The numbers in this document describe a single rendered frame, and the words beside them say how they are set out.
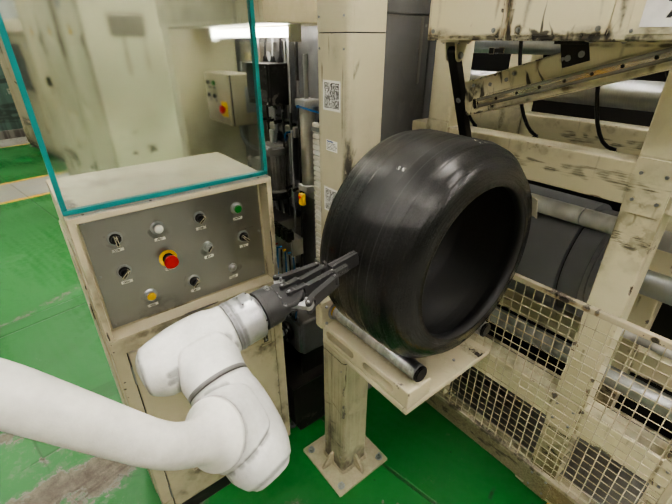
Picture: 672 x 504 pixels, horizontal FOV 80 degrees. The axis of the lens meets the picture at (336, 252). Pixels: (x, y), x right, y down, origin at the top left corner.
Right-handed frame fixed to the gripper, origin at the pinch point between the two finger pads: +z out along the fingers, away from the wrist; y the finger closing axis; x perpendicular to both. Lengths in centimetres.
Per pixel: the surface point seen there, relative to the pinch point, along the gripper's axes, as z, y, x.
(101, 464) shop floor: -74, 96, 113
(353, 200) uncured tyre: 9.6, 6.8, -8.7
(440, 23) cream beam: 54, 21, -37
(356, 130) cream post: 28.3, 26.5, -15.8
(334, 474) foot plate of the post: 2, 28, 123
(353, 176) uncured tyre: 13.3, 10.8, -12.0
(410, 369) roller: 10.4, -8.2, 33.7
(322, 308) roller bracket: 7.3, 24.1, 31.4
